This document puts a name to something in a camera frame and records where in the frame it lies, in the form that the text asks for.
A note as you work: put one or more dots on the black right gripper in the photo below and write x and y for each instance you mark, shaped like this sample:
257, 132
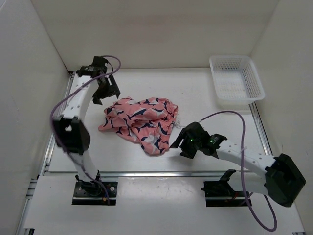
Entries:
186, 152

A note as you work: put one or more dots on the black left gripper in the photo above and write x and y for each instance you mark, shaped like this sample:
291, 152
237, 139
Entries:
112, 90

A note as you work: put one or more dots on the pink shark print shorts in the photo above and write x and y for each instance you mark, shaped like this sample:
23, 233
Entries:
148, 123

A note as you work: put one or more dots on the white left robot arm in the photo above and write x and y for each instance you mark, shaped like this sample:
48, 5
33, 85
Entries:
92, 83

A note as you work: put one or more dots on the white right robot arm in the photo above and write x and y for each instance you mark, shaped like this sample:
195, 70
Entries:
277, 177

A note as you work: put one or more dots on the white plastic mesh basket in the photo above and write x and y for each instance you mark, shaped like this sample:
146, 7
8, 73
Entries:
236, 80

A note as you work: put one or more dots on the aluminium table edge rail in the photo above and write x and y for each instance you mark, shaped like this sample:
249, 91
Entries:
132, 174

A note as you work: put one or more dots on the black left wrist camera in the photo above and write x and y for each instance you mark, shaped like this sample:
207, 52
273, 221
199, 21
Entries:
100, 61

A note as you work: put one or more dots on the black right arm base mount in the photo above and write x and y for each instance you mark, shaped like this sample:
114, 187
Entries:
220, 194

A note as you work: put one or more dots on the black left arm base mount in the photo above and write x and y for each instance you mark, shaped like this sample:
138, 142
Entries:
92, 194

